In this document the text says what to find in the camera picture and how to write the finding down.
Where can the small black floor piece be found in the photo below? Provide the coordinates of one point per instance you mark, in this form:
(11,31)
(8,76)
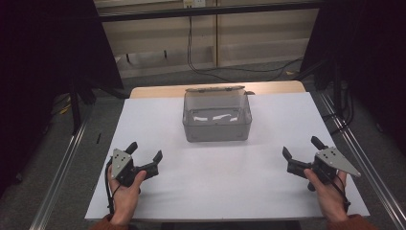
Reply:
(99,138)

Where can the black stand pole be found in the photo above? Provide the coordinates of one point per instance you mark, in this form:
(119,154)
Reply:
(75,108)

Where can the person's right hand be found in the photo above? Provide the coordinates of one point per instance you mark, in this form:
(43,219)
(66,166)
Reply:
(328,198)

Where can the small black peg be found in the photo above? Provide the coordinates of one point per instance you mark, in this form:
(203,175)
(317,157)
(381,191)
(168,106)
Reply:
(128,58)
(165,54)

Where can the yellow floor item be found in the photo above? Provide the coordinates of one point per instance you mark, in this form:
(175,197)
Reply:
(65,109)

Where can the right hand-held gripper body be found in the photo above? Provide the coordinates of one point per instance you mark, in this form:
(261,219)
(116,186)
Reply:
(333,159)

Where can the white wall socket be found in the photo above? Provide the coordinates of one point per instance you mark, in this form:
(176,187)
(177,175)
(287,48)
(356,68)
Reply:
(194,3)

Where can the black curtain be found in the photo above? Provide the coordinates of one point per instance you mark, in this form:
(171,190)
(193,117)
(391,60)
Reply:
(41,64)
(367,48)

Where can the grey box with clear lid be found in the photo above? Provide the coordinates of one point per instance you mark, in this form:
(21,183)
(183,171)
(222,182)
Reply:
(217,132)

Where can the person's left hand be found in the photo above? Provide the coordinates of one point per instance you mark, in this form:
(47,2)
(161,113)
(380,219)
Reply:
(126,201)

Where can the aluminium floor rail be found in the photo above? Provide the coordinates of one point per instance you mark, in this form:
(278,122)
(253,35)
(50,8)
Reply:
(367,153)
(60,175)

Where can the light wooden table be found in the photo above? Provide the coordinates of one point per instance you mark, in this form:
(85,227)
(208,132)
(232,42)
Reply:
(159,91)

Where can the white table sheet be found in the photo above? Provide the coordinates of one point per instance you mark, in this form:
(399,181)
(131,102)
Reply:
(223,179)

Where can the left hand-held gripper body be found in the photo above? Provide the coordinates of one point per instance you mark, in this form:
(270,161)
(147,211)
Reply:
(123,163)

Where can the black horizontal bar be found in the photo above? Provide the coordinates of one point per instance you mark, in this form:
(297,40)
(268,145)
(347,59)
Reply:
(207,11)

